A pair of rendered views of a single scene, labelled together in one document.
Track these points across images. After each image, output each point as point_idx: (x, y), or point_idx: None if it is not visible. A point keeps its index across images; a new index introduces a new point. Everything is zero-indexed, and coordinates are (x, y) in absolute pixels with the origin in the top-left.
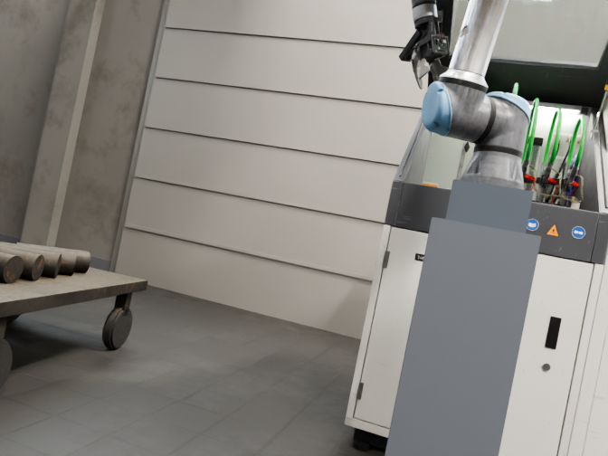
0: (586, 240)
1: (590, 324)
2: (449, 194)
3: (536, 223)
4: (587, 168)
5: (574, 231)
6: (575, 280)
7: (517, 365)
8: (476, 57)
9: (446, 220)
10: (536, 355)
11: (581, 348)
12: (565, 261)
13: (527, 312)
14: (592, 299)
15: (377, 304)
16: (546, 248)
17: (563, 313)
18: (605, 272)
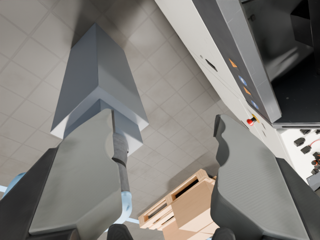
0: (253, 105)
1: (224, 82)
2: (215, 7)
3: (244, 83)
4: None
5: (254, 103)
6: (234, 87)
7: (193, 43)
8: None
9: (59, 137)
10: (201, 53)
11: (215, 74)
12: (238, 88)
13: (207, 55)
14: (232, 89)
15: None
16: (236, 81)
17: (219, 73)
18: (245, 103)
